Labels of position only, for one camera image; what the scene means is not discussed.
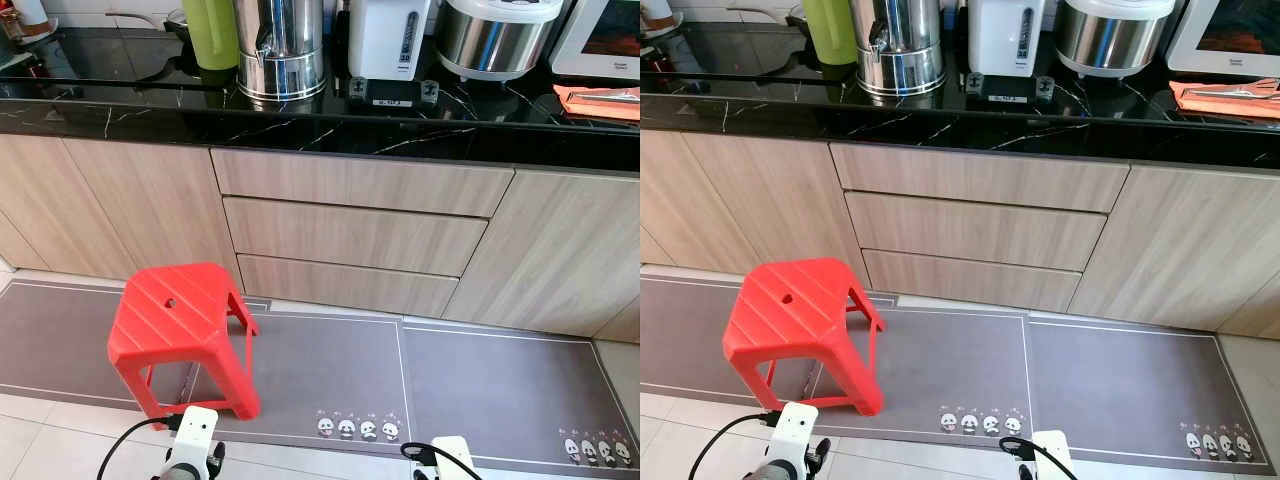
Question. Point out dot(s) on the light wood cabinet door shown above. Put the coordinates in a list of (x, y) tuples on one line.
[(560, 250), (790, 200), (1180, 245), (160, 210), (665, 215), (45, 200)]

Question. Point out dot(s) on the white countertop oven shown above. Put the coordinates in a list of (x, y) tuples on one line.
[(1225, 38), (600, 40)]

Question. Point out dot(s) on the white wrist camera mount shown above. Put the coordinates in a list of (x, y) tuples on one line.
[(455, 460), (795, 428), (197, 430), (1052, 455)]

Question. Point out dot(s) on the green plastic jug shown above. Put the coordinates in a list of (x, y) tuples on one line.
[(830, 30), (210, 35)]

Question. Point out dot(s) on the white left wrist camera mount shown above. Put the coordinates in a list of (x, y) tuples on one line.
[(795, 428), (197, 430)]

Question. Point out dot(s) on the red plastic stool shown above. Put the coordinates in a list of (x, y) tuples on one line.
[(180, 310), (795, 305)]

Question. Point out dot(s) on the metal tongs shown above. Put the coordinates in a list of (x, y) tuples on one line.
[(1240, 92), (610, 96)]

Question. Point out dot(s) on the white electric thermo pot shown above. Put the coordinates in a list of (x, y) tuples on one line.
[(385, 35), (1003, 35)]

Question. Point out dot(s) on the light wood drawer front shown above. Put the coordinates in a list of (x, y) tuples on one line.
[(360, 182), (980, 177), (975, 231), (970, 280), (345, 285), (355, 236)]

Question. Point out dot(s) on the small black plastic piece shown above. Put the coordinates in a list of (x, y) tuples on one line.
[(430, 92), (1045, 88), (973, 85)]

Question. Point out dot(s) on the white cup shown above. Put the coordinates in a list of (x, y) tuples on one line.
[(655, 12), (30, 15)]

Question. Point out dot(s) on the stainless steel water urn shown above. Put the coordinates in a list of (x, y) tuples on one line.
[(280, 50), (898, 48)]

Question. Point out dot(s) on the silver rice cooker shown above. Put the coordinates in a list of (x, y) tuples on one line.
[(495, 40), (1115, 38)]

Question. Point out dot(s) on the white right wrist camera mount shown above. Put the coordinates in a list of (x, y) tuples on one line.
[(455, 460), (1052, 455)]

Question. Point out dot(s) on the orange cloth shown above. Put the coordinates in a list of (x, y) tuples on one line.
[(1215, 105), (590, 108)]

